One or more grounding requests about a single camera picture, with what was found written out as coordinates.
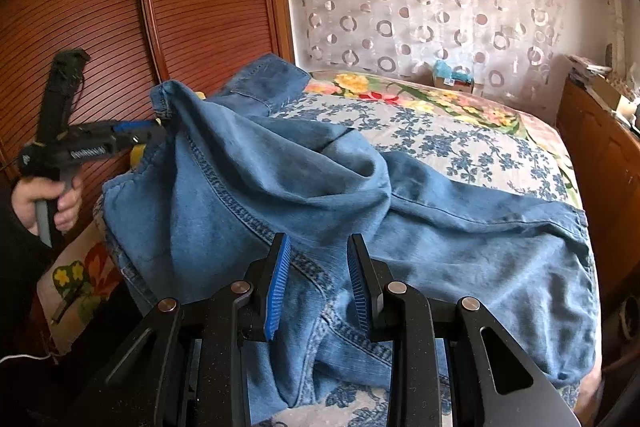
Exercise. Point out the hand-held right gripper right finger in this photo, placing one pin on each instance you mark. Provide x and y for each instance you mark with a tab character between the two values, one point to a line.
360	292

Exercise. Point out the cardboard box with blue packs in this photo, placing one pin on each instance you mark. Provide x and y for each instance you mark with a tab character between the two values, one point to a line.
452	79

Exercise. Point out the blue denim pants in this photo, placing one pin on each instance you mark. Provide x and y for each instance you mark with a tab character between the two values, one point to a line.
325	207
265	82

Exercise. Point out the wooden side cabinet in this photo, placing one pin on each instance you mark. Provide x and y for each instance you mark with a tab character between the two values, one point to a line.
600	147

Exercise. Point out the person's left forearm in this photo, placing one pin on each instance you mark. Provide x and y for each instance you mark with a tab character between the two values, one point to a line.
20	257

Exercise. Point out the yellow plush pillow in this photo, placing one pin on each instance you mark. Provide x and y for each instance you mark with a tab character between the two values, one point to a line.
136	155

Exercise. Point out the folded blue denim pants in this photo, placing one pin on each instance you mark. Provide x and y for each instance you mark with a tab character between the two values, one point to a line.
265	82

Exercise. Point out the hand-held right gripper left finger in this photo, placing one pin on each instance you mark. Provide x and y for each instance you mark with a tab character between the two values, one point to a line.
277	292

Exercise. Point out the stack of papers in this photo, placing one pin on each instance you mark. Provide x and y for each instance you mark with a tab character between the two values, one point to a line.
587	69

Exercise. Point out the person's left hand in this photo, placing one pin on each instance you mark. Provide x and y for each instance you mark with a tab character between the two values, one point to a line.
27	202

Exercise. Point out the open cardboard box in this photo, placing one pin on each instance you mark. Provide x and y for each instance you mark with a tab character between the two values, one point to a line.
612	97

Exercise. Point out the pink floral blanket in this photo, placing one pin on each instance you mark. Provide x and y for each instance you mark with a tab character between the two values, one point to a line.
400	94

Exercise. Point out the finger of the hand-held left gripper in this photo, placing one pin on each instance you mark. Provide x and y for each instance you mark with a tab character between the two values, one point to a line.
145	137
132	126

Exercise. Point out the blue floral white quilt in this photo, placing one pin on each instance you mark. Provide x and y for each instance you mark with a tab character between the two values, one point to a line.
450	142

